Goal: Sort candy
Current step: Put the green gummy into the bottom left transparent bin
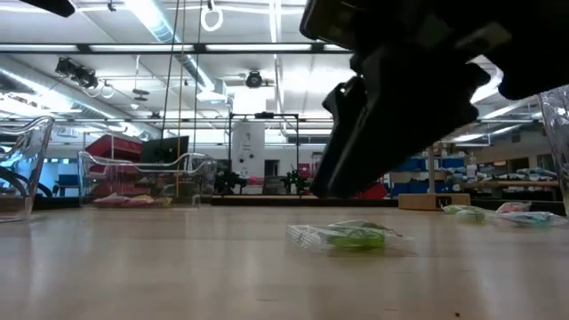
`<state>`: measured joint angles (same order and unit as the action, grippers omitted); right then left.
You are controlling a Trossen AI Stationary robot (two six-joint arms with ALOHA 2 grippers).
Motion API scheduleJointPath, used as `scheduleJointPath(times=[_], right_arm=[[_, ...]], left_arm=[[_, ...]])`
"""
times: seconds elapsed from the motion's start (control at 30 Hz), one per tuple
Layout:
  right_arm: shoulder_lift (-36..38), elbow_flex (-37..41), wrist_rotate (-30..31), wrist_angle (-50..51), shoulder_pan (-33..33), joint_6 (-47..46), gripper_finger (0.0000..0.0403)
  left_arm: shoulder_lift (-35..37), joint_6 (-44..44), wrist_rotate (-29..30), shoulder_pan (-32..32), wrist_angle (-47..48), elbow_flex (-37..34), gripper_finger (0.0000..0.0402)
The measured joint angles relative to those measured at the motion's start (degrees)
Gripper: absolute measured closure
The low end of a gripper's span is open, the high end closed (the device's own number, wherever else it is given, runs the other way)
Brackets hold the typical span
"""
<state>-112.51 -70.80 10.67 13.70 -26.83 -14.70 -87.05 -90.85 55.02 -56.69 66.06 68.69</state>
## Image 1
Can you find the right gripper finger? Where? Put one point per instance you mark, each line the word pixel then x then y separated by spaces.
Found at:
pixel 400 111
pixel 347 106

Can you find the clear plastic bin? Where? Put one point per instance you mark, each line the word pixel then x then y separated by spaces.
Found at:
pixel 26 169
pixel 558 146
pixel 133 178

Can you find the pink candy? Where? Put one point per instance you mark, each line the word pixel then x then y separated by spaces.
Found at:
pixel 115 200

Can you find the yellow candy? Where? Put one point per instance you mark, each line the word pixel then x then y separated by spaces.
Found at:
pixel 144 200

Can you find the clear wrapped green candy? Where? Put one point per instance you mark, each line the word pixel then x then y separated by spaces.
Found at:
pixel 458 208
pixel 355 237

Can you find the teal wrapped candy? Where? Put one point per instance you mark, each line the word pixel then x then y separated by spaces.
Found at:
pixel 531 218

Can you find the blue storage bin shelf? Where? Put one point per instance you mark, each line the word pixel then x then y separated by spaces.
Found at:
pixel 451 163

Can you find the red slanted shelf rack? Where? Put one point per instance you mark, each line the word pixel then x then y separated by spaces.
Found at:
pixel 375 192

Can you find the white shade table lamp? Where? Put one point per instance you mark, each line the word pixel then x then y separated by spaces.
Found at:
pixel 433 202

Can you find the wooden workbench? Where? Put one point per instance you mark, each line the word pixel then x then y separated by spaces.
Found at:
pixel 524 183

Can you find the black flat screen monitor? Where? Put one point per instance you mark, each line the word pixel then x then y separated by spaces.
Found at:
pixel 164 149

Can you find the black dome ceiling camera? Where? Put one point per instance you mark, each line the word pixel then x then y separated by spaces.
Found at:
pixel 254 79

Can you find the black metal frame stand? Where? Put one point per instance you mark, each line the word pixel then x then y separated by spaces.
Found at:
pixel 230 133

